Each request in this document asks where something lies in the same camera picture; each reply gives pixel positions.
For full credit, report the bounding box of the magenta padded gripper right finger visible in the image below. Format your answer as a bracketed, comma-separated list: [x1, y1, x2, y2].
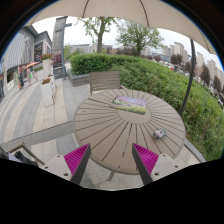
[132, 143, 182, 185]

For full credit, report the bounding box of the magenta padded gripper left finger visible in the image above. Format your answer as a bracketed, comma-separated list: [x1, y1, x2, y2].
[43, 144, 91, 185]

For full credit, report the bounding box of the grey computer mouse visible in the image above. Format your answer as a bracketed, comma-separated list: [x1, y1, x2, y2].
[153, 129, 166, 139]

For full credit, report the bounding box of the lavender field mouse pad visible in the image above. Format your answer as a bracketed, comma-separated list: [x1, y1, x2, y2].
[111, 96, 146, 115]

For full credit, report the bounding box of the round slatted wooden table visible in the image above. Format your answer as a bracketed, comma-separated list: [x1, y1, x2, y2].
[74, 89, 185, 174]

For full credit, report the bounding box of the chair armrest at left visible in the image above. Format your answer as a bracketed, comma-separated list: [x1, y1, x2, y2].
[0, 143, 44, 167]

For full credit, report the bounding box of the trimmed green hedge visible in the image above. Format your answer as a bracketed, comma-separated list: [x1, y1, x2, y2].
[70, 54, 224, 161]

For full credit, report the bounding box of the near white planter box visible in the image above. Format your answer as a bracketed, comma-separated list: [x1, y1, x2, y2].
[41, 78, 54, 106]

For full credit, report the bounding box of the white planter box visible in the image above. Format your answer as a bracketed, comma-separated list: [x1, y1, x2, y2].
[41, 78, 54, 106]
[41, 54, 52, 77]

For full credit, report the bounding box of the curved dark umbrella pole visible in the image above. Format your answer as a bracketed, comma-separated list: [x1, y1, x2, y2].
[178, 38, 197, 117]

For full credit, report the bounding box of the brown slatted patio chair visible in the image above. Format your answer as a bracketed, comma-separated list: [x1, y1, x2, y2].
[89, 71, 123, 94]

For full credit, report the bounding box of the far white planter box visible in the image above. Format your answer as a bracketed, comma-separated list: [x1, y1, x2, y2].
[41, 54, 52, 77]

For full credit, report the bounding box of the tall dark sign pylon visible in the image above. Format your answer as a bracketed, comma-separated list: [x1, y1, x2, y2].
[52, 16, 71, 79]

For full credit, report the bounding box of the beige patio umbrella canopy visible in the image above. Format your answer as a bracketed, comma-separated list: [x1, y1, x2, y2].
[26, 0, 217, 55]

